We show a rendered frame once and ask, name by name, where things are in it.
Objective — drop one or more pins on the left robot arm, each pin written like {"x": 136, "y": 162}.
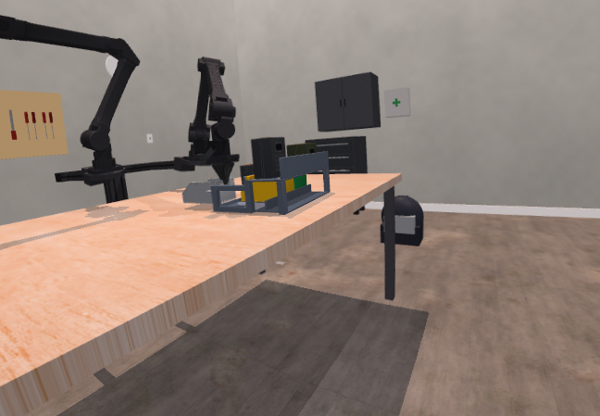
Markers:
{"x": 211, "y": 80}

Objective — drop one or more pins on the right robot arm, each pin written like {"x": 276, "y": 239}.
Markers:
{"x": 92, "y": 138}

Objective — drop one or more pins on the green open bin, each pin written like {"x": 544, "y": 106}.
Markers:
{"x": 299, "y": 181}

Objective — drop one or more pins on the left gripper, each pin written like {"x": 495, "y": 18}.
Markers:
{"x": 223, "y": 169}

